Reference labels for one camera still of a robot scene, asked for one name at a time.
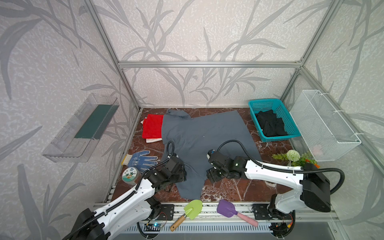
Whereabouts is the grey t-shirt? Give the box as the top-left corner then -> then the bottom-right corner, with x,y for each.
162,109 -> 262,200

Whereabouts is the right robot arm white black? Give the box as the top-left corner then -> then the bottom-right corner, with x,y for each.
207,150 -> 331,214

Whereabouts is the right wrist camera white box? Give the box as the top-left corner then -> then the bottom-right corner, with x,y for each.
207,150 -> 219,162

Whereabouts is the black t-shirt in basket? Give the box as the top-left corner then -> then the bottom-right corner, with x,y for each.
256,110 -> 288,137

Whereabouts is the potted artificial flower plant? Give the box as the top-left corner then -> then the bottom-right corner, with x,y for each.
272,150 -> 320,169

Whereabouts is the blue dotted work glove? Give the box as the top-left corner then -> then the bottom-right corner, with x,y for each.
127,150 -> 158,173

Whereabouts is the round tape roll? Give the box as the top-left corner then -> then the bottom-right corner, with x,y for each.
122,167 -> 142,186

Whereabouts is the teal plastic basket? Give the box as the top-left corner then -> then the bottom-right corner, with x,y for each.
249,99 -> 301,143

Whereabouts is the purple scoop pink handle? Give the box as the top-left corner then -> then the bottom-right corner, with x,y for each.
217,200 -> 259,228

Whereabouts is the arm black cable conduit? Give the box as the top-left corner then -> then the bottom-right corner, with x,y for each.
216,139 -> 346,196
61,140 -> 176,240

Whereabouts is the green garden trowel wooden handle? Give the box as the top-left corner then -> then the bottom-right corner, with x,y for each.
170,200 -> 203,232

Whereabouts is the white wire mesh basket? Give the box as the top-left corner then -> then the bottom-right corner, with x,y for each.
290,90 -> 362,162

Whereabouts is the aluminium frame enclosure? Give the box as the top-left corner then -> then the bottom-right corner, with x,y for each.
80,0 -> 384,240

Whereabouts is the clear plastic wall shelf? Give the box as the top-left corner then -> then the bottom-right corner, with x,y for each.
42,94 -> 120,163

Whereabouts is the red folded t-shirt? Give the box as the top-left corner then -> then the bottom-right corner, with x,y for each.
142,114 -> 164,139

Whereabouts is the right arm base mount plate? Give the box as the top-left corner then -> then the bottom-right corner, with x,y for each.
252,204 -> 296,220

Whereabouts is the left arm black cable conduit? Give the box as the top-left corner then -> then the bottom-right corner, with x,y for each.
61,140 -> 176,240

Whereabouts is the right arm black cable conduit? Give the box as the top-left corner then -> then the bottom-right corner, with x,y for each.
216,139 -> 346,196

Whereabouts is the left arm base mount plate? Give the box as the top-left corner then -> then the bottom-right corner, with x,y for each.
149,204 -> 175,221

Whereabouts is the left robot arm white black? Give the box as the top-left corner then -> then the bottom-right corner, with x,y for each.
63,154 -> 186,240

